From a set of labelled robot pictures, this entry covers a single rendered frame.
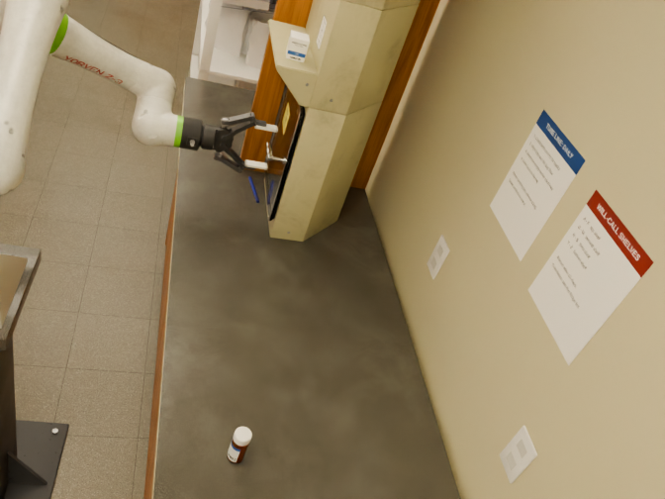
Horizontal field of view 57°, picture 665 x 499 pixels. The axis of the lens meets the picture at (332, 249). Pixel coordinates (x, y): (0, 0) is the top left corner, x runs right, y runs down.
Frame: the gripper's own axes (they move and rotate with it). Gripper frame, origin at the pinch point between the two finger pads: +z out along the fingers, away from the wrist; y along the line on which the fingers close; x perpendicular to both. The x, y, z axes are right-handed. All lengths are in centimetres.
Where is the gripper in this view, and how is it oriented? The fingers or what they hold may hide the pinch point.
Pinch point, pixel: (268, 148)
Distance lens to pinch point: 191.9
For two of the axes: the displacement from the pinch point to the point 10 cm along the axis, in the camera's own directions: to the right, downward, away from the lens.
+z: 9.5, 1.3, 2.9
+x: -1.4, -6.6, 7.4
